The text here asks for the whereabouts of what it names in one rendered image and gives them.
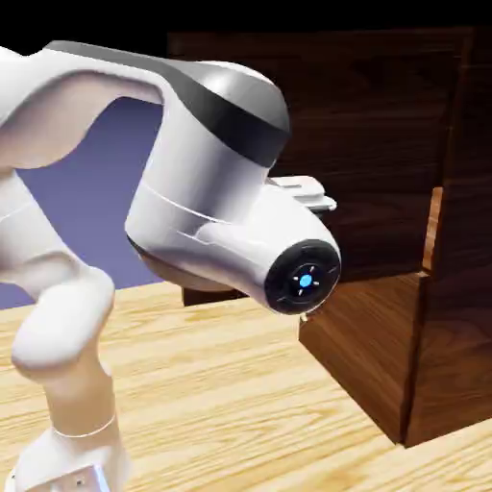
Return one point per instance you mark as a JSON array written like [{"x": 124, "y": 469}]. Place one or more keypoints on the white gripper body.
[{"x": 307, "y": 190}]

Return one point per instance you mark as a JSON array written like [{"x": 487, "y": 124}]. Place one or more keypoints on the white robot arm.
[{"x": 200, "y": 184}]

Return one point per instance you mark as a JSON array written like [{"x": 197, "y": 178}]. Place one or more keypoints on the large dark wood cabinet door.
[{"x": 365, "y": 134}]

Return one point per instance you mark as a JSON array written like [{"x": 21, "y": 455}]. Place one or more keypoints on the small dark wood cabinet door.
[{"x": 369, "y": 346}]

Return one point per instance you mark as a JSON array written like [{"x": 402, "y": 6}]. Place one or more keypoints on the dark wood cabinet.
[{"x": 453, "y": 346}]

